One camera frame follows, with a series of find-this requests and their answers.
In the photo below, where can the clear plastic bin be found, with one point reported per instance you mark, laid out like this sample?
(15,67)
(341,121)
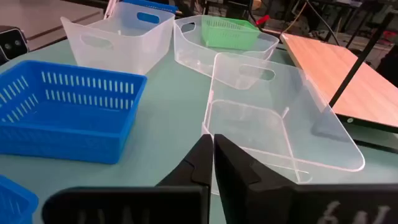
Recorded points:
(295,124)
(124,53)
(192,53)

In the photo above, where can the green slotted plastic basket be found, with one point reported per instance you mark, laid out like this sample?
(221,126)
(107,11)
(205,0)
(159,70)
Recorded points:
(227,34)

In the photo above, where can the wooden shelf board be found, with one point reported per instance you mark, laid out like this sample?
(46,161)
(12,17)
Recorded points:
(357,84)

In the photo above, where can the green table mat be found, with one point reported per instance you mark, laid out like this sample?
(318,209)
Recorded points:
(174,124)

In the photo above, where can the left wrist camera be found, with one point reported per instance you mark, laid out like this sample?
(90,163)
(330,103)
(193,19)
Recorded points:
(12,43)

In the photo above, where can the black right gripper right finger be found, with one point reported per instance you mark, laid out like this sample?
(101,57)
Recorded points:
(248,199)

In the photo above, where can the blue slotted plastic basket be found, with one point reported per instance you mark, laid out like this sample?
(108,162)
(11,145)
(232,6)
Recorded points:
(62,121)
(12,202)
(161,6)

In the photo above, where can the small red plastic part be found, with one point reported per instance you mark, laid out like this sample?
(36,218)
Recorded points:
(263,19)

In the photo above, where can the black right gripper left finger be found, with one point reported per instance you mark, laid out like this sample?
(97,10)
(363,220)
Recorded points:
(174,205)

